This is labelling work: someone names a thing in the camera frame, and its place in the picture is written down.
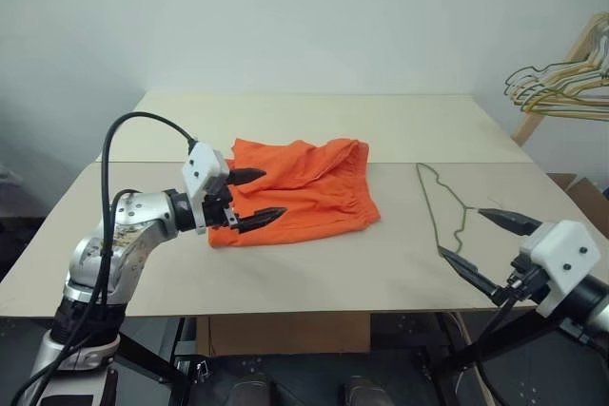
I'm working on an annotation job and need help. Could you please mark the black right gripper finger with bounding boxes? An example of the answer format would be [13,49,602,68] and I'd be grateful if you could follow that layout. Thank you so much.
[478,207,544,239]
[438,246,503,304]

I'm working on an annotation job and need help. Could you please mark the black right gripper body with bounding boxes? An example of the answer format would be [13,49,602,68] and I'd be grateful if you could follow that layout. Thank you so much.
[493,253,556,307]

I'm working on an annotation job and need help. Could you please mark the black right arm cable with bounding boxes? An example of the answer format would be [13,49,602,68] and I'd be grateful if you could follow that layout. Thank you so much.
[473,294,518,406]

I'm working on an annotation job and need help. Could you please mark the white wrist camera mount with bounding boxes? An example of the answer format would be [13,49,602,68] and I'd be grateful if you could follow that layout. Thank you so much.
[181,141,231,236]
[518,219,601,318]

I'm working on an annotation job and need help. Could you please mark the light wooden clothes rack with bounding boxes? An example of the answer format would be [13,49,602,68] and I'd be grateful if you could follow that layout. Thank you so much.
[511,12,609,145]

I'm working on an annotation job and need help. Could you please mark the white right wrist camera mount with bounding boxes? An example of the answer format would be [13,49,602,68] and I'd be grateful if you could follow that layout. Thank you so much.
[518,219,601,318]

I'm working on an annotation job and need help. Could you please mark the orange shorts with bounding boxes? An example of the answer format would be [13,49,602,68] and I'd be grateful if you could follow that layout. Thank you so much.
[207,137,383,249]

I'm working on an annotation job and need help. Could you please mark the dark brown rounded shape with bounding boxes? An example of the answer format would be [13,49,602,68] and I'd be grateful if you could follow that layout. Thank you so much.
[343,375,381,406]
[227,375,270,406]

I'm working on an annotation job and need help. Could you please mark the olive green wire hanger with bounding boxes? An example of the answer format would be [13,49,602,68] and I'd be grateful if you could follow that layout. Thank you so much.
[415,162,501,256]

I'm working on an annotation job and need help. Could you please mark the open brown cardboard box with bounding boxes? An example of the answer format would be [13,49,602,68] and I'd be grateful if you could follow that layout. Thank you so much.
[546,171,609,218]

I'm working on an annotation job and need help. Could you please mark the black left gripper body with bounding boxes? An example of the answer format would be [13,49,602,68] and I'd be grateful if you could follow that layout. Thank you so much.
[203,176,240,231]

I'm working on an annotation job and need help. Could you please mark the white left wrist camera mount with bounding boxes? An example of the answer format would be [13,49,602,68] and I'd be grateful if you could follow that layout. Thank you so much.
[181,141,231,236]

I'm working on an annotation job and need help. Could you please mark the black metal table frame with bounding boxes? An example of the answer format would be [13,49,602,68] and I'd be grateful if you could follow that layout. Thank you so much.
[116,313,580,406]

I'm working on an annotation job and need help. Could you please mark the flat brown cardboard panel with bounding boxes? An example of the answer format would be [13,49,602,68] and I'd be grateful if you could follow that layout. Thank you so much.
[197,314,371,358]

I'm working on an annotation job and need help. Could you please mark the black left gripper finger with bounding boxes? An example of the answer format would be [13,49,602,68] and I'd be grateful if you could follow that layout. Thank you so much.
[226,167,267,185]
[232,206,289,235]

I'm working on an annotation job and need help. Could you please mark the dark green wire hanger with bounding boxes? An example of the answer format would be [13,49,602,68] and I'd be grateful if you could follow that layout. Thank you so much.
[503,61,609,115]

